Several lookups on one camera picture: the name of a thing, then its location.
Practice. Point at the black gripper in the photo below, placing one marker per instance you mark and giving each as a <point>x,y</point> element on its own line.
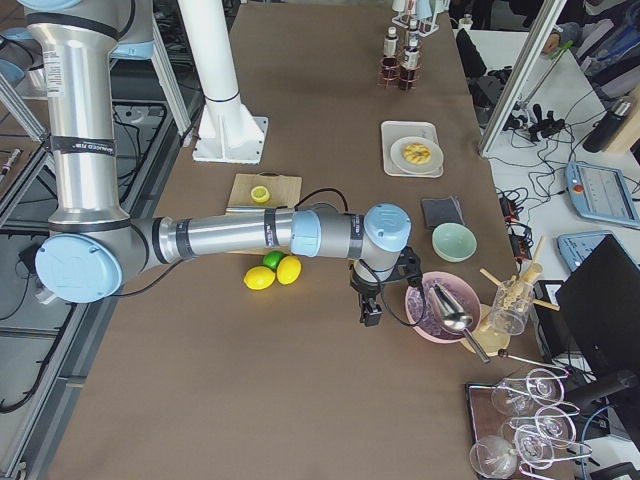
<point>364,288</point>

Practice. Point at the tea bottle top rack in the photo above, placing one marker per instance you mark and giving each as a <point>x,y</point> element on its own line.
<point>390,42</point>

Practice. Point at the tea bottle rack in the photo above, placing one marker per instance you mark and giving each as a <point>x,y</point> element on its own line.
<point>390,42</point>
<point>413,27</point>
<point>409,63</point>

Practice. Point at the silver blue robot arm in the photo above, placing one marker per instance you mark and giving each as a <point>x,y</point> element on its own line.
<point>95,246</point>

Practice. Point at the dark glass tray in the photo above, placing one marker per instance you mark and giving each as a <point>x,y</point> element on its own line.
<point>483,417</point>

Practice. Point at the white serving tray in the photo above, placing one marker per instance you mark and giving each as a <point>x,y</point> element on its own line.
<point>396,135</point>

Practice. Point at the tea bottle rack left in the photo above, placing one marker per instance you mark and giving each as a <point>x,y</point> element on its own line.
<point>409,63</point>

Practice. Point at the tea bottle rack right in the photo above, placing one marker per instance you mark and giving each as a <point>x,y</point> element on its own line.
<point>413,27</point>

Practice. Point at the pink ice bowl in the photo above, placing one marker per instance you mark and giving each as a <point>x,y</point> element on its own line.
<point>427,326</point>

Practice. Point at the metal ice scoop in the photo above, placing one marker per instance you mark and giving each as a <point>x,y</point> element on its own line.
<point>454,318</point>

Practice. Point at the yellow lemon near board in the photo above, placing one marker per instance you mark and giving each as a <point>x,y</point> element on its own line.
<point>288,270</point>

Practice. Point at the mint green bowl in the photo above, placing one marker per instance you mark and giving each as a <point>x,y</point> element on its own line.
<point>454,242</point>

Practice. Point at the green lime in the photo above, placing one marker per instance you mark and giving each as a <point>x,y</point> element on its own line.
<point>272,259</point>

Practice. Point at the yellow lemon far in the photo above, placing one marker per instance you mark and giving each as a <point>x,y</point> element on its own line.
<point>259,278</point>

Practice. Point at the grey folded cloth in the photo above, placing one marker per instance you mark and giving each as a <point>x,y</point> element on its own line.
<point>441,211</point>

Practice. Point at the wooden cup tree stand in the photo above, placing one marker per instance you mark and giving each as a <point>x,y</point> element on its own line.
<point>491,340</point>

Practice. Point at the clear glass mug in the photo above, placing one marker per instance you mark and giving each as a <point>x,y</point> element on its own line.
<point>510,310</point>

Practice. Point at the wooden cutting board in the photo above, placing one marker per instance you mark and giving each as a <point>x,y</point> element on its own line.
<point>284,194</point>

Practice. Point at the wine glass upper left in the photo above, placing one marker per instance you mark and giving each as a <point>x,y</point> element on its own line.
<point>510,397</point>

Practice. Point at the wine glass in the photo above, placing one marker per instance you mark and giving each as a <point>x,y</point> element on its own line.
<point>535,450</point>
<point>510,397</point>
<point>493,457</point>
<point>544,387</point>
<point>555,425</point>

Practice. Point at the half lemon slice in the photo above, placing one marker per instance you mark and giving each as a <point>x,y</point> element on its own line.
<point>260,194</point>

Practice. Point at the white round plate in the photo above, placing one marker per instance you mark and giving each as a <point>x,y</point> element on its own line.
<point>436,162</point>

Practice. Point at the wine glass top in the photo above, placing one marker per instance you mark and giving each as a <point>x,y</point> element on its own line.
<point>544,387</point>

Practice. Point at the wine glass bottom left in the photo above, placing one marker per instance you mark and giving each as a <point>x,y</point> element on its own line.
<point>493,457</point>

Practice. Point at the wine glass lower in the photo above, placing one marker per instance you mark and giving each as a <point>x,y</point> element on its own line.
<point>535,450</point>

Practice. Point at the blue teach pendant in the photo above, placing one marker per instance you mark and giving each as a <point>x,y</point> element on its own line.
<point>601,194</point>
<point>574,248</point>

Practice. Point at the wine glass middle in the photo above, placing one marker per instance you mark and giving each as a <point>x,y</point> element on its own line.
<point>555,425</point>

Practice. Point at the black monitor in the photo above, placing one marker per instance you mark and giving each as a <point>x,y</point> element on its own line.
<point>600,305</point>

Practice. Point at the black water bottle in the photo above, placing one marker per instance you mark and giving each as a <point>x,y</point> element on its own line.
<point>609,125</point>

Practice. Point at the white power strip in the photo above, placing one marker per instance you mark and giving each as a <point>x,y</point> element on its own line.
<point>45,296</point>

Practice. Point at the braided ring pastry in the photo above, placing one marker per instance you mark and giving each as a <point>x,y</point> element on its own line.
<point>417,154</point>

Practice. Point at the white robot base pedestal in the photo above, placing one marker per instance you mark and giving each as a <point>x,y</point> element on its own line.
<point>228,132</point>

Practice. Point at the copper wire bottle rack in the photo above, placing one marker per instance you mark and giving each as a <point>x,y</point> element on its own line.
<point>393,72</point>

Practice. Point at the white wire cup rack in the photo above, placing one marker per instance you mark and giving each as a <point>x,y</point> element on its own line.
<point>425,12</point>

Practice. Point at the aluminium frame post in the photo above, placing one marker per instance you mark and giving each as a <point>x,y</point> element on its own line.
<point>538,34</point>

